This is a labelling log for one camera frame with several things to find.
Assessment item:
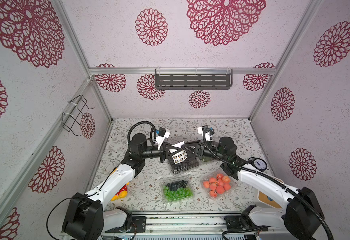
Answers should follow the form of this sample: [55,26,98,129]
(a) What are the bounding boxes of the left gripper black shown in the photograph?
[140,142,181,163]

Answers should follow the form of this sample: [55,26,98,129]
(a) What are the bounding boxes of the white sticker label sheet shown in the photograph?
[172,142,188,165]

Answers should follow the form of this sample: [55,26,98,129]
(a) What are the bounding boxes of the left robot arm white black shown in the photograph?
[62,134,184,240]

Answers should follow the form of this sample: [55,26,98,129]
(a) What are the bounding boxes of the blackberry clamshell box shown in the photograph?
[168,156,199,175]

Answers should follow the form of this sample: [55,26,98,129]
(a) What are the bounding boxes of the purple grape clamshell box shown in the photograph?
[199,153,219,162]

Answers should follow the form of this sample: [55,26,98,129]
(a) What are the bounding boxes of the green grape blueberry clamshell box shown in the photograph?
[160,177,195,204]

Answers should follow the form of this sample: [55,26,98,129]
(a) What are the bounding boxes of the yellow red plush toy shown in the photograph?
[111,183,130,201]

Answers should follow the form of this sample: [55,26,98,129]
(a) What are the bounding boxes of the black alarm clock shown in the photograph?
[248,157,268,172]

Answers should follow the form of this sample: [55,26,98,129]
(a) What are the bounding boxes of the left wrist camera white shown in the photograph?
[155,127,170,150]

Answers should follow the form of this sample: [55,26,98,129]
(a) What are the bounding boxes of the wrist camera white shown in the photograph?
[197,125,215,144]
[155,127,170,150]

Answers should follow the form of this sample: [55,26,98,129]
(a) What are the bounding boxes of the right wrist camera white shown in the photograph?
[197,125,215,144]

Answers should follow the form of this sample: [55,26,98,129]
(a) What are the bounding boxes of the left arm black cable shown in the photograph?
[126,120,158,145]

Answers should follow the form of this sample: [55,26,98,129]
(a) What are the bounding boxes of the grey wall shelf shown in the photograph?
[154,69,233,90]

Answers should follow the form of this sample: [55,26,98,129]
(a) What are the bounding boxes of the black wire wall rack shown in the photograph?
[60,95,94,137]

